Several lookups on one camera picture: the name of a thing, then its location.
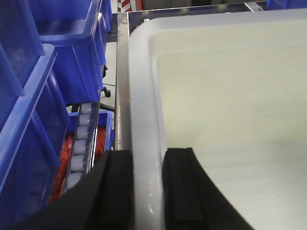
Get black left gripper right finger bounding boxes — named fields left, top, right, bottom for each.
left=162, top=148, right=253, bottom=230

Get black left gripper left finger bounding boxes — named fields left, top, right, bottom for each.
left=9, top=150, right=133, bottom=230

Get white plastic tote box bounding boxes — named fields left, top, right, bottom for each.
left=129, top=9, right=307, bottom=230

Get red bagged items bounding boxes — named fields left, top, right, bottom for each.
left=49, top=126, right=105, bottom=203

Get white roller track left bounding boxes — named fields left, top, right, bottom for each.
left=63, top=102, right=99, bottom=193

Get black office chair base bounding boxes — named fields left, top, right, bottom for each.
left=99, top=65, right=115, bottom=112

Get blue bin behind upper left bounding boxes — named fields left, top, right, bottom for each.
left=28, top=0, right=107, bottom=104

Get red white striped barrier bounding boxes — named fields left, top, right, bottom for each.
left=117, top=0, right=142, bottom=12

